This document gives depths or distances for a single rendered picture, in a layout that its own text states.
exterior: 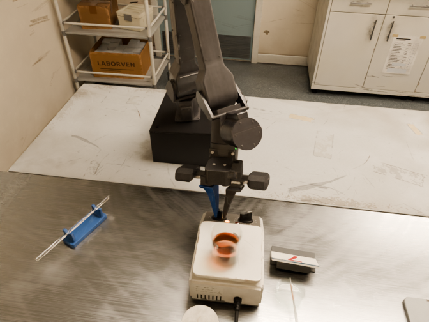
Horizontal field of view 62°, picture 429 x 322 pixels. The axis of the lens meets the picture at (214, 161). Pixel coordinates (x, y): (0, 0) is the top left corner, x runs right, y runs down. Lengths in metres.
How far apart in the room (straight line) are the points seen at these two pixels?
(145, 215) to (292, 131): 0.52
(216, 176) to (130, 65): 2.24
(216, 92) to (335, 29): 2.36
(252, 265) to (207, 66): 0.36
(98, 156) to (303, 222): 0.57
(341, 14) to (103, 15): 1.70
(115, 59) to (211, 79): 2.20
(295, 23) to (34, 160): 2.87
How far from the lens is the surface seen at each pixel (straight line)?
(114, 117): 1.17
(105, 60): 2.87
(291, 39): 3.59
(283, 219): 0.84
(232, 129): 0.61
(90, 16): 2.80
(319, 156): 1.03
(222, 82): 0.67
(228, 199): 0.72
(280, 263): 0.74
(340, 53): 3.05
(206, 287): 0.66
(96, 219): 0.85
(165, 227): 0.81
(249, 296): 0.67
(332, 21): 2.95
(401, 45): 3.13
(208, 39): 0.67
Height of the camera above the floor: 1.53
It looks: 40 degrees down
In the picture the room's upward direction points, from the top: 1 degrees clockwise
